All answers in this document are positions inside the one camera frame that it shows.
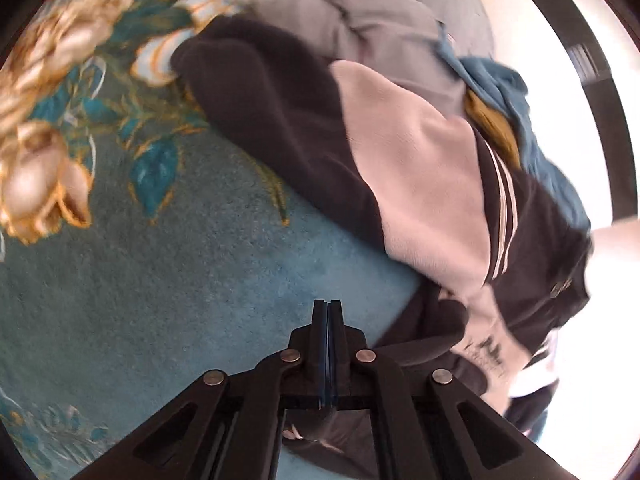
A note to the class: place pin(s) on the teal floral blanket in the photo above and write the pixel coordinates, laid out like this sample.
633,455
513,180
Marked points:
150,285

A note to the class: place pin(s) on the mustard garment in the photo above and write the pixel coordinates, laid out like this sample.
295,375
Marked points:
492,122

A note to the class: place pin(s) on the blue garment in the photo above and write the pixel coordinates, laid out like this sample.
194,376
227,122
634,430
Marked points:
505,85

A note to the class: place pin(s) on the white wardrobe with black stripe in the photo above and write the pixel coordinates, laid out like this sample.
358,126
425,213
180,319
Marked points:
580,45

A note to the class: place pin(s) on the light blue flowered quilt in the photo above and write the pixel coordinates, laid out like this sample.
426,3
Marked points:
380,15

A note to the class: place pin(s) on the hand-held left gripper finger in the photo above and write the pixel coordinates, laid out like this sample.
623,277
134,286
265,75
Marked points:
334,360
322,360

